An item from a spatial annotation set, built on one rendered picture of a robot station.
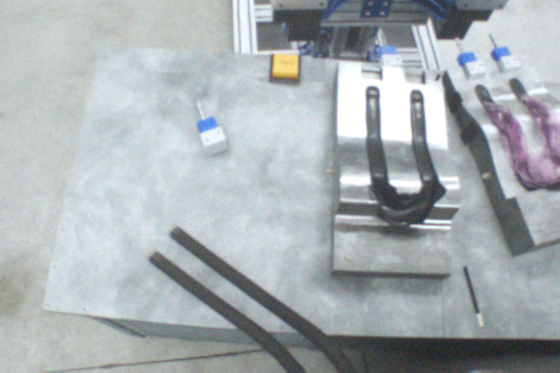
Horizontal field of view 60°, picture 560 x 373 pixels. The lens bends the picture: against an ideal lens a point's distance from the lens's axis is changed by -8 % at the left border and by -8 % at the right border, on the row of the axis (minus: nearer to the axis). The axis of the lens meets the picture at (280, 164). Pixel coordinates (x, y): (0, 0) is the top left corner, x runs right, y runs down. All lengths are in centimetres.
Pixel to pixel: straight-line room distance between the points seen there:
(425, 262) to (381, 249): 10
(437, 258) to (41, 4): 226
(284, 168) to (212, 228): 22
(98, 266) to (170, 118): 40
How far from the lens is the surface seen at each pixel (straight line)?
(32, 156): 232
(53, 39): 263
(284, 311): 102
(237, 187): 120
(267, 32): 218
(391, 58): 136
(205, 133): 120
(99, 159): 128
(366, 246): 112
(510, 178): 127
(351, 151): 114
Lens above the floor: 191
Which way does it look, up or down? 66 degrees down
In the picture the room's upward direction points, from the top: 6 degrees clockwise
